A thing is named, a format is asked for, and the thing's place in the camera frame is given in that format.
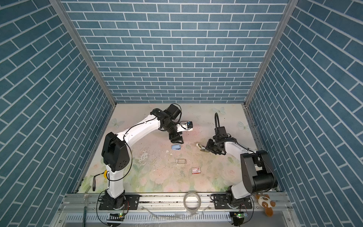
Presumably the olive grey stapler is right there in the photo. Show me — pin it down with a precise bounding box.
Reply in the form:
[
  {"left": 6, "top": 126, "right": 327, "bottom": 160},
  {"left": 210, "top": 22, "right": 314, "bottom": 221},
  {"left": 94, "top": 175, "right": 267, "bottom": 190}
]
[{"left": 196, "top": 143, "right": 209, "bottom": 152}]

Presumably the staples tray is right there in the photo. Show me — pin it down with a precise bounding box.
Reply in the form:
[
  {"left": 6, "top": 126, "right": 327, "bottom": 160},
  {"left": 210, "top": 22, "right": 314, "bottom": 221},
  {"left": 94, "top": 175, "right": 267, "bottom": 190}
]
[{"left": 176, "top": 159, "right": 187, "bottom": 165}]

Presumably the red staples box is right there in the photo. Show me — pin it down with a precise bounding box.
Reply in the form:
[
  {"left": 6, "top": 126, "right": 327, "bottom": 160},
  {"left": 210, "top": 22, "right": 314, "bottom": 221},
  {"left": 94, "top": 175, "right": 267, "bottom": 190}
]
[{"left": 191, "top": 167, "right": 201, "bottom": 174}]

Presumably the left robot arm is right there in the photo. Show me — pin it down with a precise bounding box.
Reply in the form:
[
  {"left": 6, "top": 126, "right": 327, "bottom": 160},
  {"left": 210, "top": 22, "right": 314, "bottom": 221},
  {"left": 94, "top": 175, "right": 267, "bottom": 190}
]
[{"left": 102, "top": 104, "right": 193, "bottom": 199}]

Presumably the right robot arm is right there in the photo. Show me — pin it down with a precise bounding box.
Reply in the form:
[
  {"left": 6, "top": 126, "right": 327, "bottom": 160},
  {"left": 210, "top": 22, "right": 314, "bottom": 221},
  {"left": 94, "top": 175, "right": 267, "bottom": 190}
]
[{"left": 205, "top": 126, "right": 278, "bottom": 202}]

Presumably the clear tape roll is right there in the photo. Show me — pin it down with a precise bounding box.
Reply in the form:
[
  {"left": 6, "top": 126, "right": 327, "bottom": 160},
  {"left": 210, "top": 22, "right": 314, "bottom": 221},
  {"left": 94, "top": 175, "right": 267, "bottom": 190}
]
[{"left": 183, "top": 191, "right": 201, "bottom": 215}]

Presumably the plush toy animal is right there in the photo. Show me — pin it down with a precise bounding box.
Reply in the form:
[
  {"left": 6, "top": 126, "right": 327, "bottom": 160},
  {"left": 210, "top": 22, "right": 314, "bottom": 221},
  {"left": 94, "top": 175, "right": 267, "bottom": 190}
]
[{"left": 255, "top": 194, "right": 276, "bottom": 217}]

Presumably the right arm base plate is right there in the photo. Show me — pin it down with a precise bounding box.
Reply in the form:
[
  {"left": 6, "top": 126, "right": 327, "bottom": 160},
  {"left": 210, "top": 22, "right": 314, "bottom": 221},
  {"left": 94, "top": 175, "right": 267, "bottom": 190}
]
[{"left": 210, "top": 193, "right": 252, "bottom": 210}]

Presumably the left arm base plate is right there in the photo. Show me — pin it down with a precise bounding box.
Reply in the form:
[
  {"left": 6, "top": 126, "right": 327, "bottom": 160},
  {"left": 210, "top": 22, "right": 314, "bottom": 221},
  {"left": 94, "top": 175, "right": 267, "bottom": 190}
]
[{"left": 98, "top": 193, "right": 140, "bottom": 211}]

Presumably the aluminium front rail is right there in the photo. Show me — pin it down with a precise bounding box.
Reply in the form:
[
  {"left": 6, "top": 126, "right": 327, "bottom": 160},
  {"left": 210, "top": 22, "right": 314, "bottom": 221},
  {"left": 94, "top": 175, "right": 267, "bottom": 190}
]
[{"left": 51, "top": 192, "right": 299, "bottom": 227}]

